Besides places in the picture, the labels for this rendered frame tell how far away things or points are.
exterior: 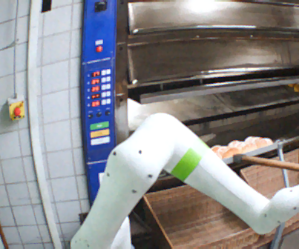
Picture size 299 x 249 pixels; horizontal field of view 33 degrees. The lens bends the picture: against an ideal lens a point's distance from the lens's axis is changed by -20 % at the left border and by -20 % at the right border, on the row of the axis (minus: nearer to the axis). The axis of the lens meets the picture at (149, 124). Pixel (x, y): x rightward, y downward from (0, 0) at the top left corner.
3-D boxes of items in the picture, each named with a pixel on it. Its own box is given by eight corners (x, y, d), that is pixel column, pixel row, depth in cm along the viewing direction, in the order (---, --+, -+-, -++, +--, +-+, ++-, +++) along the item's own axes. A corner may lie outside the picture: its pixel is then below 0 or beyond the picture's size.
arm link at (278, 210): (282, 221, 136) (275, 188, 140) (264, 233, 147) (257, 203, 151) (312, 206, 140) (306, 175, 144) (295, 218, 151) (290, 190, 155)
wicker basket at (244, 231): (141, 230, 313) (139, 193, 301) (228, 207, 331) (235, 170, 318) (172, 270, 272) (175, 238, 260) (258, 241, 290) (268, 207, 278)
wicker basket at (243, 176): (231, 207, 331) (238, 169, 319) (293, 181, 351) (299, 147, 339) (263, 239, 291) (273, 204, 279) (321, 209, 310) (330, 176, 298)
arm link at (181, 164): (119, 150, 158) (142, 116, 151) (139, 129, 168) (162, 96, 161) (175, 191, 156) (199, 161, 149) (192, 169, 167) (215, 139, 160)
